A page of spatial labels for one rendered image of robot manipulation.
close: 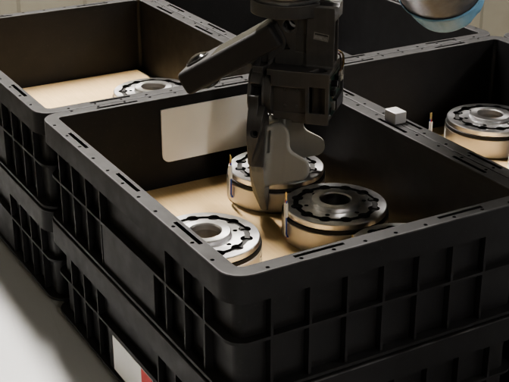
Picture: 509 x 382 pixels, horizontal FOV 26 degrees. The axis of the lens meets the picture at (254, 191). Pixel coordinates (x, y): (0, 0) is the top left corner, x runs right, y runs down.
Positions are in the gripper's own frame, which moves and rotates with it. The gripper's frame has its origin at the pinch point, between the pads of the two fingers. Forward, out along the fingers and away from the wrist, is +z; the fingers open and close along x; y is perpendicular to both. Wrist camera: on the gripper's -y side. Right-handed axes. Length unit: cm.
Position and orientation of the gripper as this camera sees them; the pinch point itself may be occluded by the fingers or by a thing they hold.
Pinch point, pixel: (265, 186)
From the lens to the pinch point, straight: 114.2
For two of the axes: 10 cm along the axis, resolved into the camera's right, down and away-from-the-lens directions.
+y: 9.6, 1.1, -2.5
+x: 2.8, -3.9, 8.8
